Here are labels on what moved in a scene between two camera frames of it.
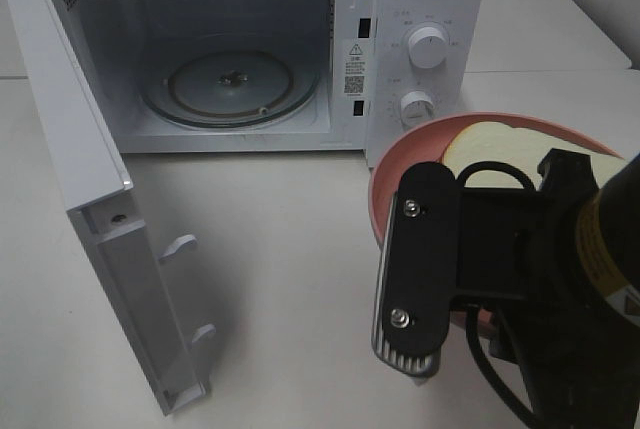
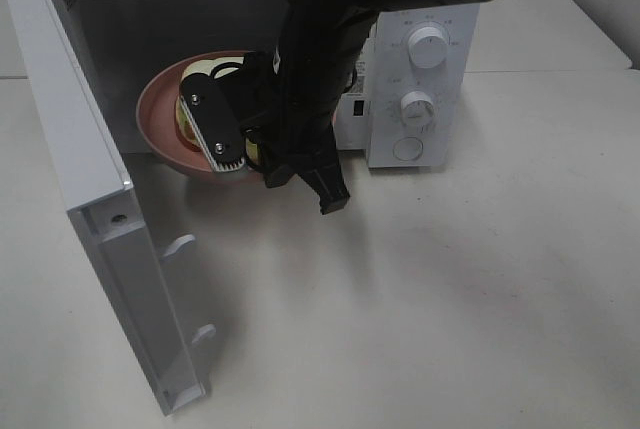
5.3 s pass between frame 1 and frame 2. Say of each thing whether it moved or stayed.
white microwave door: stayed
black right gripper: moved
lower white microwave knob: stayed
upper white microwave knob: stayed
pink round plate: moved
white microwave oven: stayed
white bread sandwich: moved
